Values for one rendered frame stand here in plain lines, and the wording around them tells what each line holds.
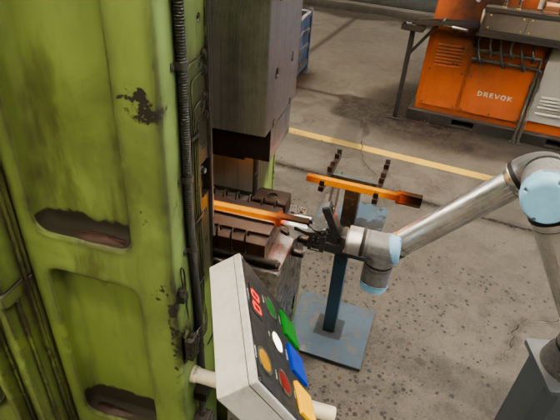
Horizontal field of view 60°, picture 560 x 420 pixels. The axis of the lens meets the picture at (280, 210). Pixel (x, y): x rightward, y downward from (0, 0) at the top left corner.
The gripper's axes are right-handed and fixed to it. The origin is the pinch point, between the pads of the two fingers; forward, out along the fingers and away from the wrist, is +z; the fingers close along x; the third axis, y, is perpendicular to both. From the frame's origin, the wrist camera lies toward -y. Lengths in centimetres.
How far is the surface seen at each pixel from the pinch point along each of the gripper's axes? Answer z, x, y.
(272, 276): -1.2, -15.9, 10.5
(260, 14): 7, -18, -65
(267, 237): 3.4, -7.9, 2.6
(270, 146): 3.7, -12.3, -31.0
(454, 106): -80, 343, 79
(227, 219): 17.8, -4.7, 2.0
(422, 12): -35, 756, 81
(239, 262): -0.1, -45.5, -19.2
